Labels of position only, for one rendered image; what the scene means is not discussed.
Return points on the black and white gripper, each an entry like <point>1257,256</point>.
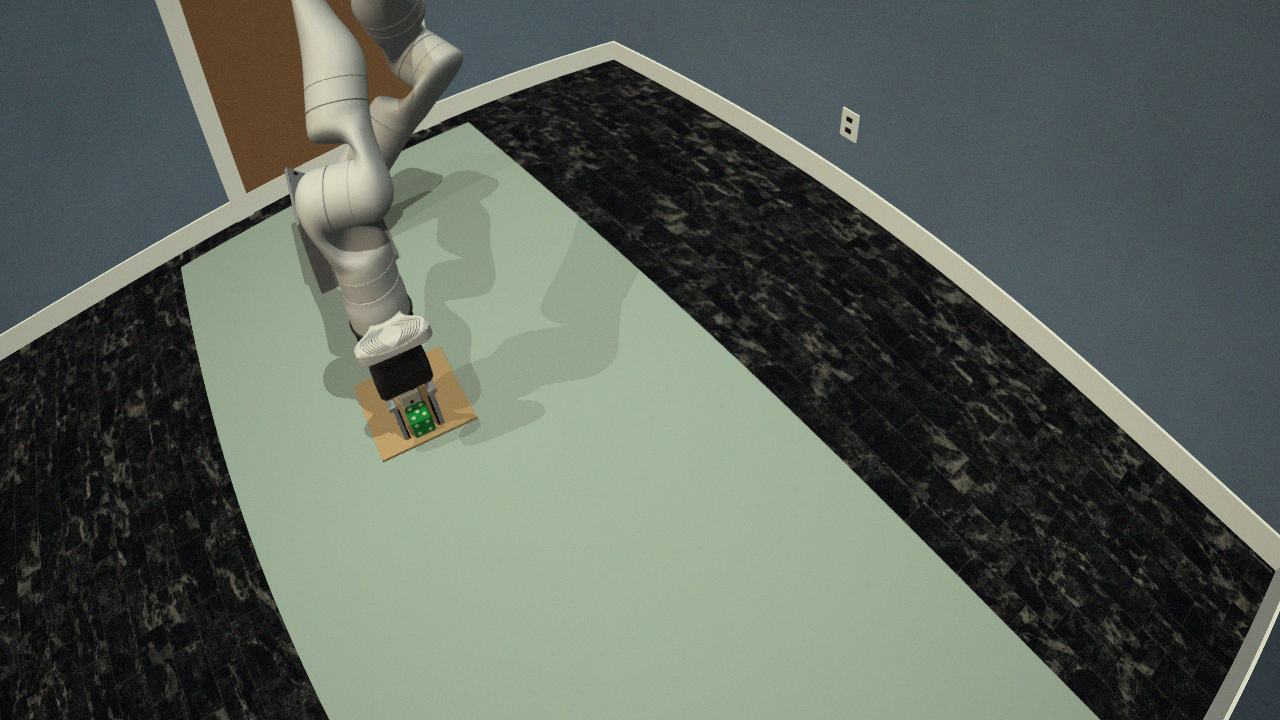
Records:
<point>389,328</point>

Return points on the green die with white pips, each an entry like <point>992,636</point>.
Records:
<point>420,418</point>

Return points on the tan flat mat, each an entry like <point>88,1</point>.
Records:
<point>453,403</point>

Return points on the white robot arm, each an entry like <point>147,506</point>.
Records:
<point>359,190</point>

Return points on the white die with black pips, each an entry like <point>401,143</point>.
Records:
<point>410,398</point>

